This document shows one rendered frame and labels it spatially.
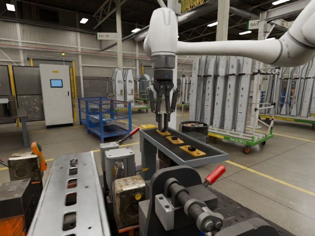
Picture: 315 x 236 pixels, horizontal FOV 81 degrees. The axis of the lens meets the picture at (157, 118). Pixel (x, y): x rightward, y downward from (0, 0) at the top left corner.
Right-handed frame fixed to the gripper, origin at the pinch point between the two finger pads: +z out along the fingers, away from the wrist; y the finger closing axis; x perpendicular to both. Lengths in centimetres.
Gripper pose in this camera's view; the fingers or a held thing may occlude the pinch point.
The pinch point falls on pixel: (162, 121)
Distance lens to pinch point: 74.1
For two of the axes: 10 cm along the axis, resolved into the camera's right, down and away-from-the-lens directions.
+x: 2.9, 1.6, -9.4
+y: -9.6, 0.5, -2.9
